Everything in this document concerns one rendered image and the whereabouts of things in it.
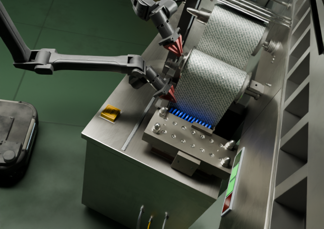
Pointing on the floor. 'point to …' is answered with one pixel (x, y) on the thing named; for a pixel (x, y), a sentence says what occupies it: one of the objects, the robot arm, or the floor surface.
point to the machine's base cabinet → (136, 193)
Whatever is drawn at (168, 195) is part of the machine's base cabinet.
